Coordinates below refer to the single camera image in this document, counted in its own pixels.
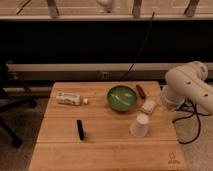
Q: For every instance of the black leaning rod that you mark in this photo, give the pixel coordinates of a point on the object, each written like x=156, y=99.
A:
x=140, y=50

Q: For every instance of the green bowl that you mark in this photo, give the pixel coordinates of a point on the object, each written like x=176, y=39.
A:
x=121, y=98

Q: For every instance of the black eraser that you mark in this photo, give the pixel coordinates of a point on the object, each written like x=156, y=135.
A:
x=80, y=129

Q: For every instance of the wooden board table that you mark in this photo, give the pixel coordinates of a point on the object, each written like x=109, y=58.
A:
x=108, y=144

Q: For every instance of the white tube with cap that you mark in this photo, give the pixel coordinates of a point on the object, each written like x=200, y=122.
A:
x=71, y=99

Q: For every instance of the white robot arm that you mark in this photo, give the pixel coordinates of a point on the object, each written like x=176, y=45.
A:
x=186, y=81

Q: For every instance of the red marker pen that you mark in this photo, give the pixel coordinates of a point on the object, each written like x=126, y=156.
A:
x=140, y=91

